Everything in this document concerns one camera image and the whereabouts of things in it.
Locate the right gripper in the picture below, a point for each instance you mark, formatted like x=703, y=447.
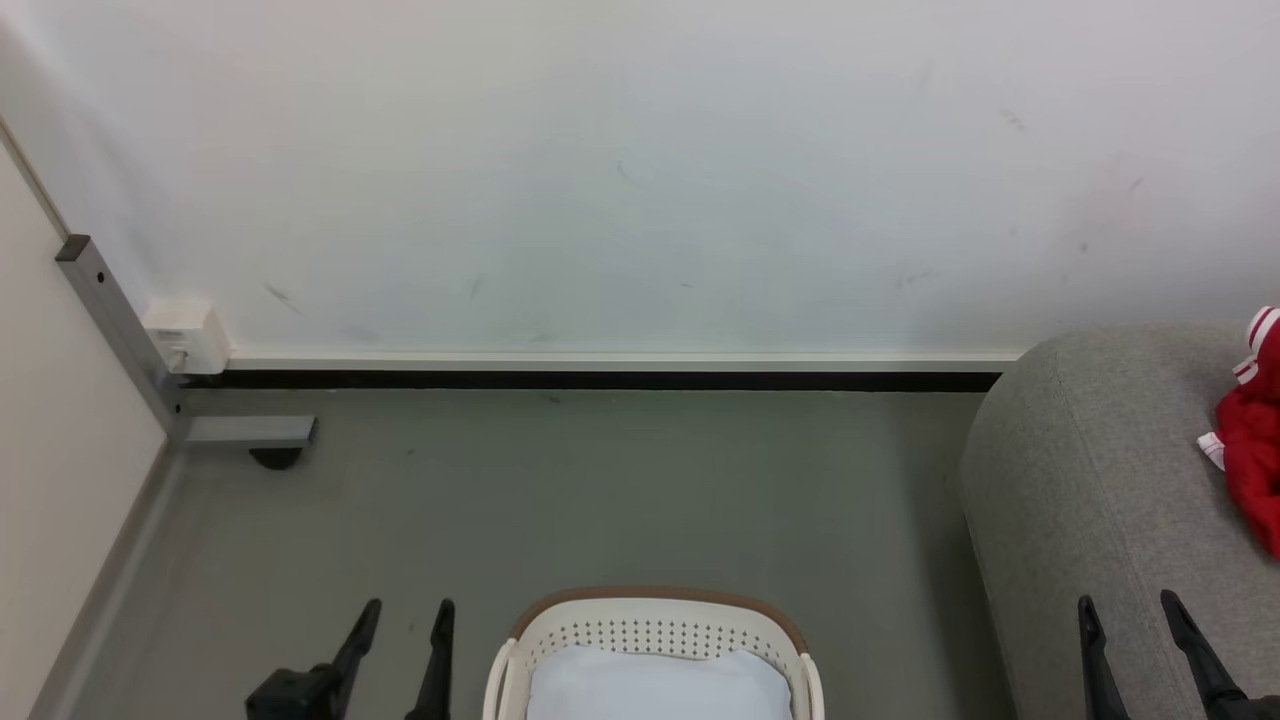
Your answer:
x=1245, y=709

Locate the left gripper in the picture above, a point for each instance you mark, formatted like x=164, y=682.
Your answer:
x=290, y=697

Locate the red and white jersey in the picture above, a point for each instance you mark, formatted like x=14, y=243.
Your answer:
x=1255, y=440

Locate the grey fabric sofa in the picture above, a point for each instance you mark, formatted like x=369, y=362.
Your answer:
x=1090, y=480

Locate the black caster wheel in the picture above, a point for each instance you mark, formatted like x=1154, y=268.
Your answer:
x=276, y=458

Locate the cream plastic laundry basket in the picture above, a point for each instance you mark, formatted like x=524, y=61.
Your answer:
x=655, y=625

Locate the pale white cloth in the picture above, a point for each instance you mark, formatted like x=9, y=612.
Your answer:
x=660, y=685

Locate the white and black baseboard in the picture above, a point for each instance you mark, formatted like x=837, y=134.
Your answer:
x=600, y=370

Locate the white wall socket box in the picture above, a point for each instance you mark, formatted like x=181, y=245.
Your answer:
x=188, y=335

